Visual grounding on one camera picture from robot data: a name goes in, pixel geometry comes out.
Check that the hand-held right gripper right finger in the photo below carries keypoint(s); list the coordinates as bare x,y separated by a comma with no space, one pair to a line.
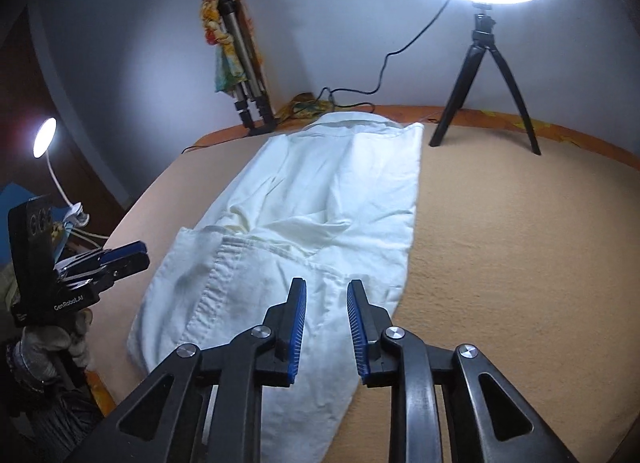
356,328

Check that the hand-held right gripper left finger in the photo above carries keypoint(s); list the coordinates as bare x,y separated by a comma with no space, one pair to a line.
298,328

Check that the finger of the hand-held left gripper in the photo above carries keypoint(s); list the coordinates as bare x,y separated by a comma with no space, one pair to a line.
125,270
125,252

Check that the white shirt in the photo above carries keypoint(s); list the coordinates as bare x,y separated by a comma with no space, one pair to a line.
310,203

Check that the person's left hand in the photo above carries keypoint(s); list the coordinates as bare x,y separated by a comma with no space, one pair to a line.
45,348

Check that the blue board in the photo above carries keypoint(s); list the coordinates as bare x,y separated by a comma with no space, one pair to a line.
12,208

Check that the white clip desk lamp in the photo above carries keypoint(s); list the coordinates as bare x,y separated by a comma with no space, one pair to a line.
45,135

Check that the beige blanket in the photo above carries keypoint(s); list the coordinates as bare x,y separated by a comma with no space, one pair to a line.
500,268

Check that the colourful patterned cloth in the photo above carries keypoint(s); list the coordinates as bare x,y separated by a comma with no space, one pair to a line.
220,58

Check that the folded silver tripod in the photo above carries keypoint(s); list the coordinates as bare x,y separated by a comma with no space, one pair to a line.
247,73

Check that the yellow green crumpled cloth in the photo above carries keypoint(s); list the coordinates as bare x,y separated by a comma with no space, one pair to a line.
300,105

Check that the small black tripod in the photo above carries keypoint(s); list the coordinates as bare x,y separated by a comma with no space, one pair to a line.
482,43

